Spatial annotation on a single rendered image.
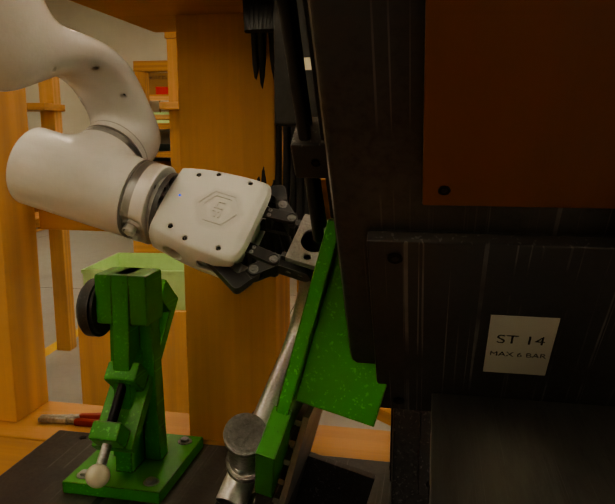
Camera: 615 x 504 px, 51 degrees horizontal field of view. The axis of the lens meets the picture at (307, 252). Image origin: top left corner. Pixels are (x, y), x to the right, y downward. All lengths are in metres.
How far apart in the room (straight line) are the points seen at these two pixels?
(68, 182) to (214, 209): 0.15
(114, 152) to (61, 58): 0.11
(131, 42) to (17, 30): 10.86
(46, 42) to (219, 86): 0.34
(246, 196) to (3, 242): 0.54
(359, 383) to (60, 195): 0.35
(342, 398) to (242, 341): 0.42
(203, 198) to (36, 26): 0.21
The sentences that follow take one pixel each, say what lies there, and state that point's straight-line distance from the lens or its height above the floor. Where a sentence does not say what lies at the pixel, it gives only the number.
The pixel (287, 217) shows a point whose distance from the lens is 0.65.
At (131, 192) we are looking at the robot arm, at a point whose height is 1.28.
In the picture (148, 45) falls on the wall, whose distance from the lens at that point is 11.35.
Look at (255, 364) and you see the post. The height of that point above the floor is 1.01.
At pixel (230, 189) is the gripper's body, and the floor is 1.28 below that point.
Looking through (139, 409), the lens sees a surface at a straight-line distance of 0.85.
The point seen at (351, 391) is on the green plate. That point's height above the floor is 1.13.
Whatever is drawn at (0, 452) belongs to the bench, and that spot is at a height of 0.88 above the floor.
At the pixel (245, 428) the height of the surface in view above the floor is 1.09.
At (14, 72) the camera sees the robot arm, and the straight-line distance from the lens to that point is 0.62.
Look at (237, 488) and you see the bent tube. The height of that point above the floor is 1.01.
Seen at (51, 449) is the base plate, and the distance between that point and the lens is 1.02.
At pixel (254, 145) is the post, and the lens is 0.90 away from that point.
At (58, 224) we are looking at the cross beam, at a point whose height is 1.19.
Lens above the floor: 1.33
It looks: 10 degrees down
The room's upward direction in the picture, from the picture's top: straight up
